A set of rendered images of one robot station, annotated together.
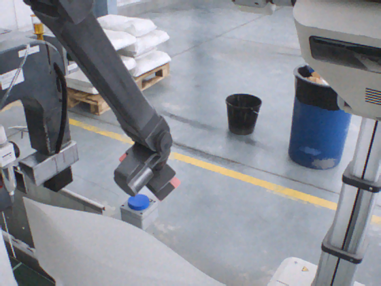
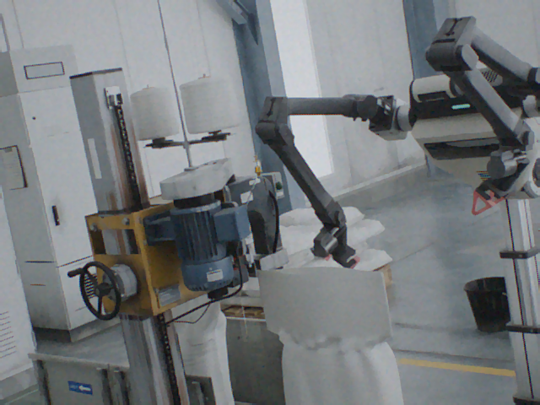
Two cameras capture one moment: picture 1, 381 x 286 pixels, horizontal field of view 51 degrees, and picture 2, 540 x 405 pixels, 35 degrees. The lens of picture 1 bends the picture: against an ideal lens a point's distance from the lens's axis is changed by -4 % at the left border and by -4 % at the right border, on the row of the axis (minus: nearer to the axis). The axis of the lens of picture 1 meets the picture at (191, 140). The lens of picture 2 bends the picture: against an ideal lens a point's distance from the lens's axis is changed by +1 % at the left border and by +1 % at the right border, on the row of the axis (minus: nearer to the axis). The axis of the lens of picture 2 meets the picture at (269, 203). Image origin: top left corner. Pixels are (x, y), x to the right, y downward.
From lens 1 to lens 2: 2.02 m
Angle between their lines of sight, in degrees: 24
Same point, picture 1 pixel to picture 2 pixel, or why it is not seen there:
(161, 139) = (337, 214)
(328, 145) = not seen: outside the picture
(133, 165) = (323, 234)
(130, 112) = (317, 197)
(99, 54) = (299, 162)
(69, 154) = (282, 256)
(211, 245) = not seen: outside the picture
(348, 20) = (440, 128)
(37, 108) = (260, 220)
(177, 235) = not seen: outside the picture
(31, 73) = (256, 195)
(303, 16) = (417, 132)
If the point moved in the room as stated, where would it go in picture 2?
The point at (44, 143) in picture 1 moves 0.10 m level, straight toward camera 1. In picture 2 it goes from (265, 245) to (271, 250)
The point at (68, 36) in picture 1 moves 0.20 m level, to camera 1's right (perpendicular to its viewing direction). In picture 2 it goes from (284, 153) to (350, 143)
